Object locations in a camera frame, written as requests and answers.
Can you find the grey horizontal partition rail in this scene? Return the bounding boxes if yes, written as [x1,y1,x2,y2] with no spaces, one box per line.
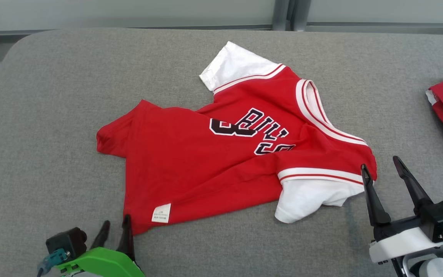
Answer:
[0,21,443,37]

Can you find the grey round post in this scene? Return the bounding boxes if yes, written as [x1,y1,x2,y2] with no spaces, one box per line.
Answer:
[271,0,292,31]
[294,0,311,31]

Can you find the teal left camera connector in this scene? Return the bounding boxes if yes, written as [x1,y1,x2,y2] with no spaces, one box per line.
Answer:
[37,248,70,277]

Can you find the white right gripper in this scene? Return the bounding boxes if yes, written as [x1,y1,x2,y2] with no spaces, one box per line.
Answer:
[361,156,443,265]

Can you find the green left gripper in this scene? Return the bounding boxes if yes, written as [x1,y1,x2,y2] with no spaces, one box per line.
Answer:
[58,214,145,277]

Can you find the red Bulls jersey white sleeves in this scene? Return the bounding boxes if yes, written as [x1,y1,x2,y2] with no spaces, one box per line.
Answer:
[96,41,378,236]

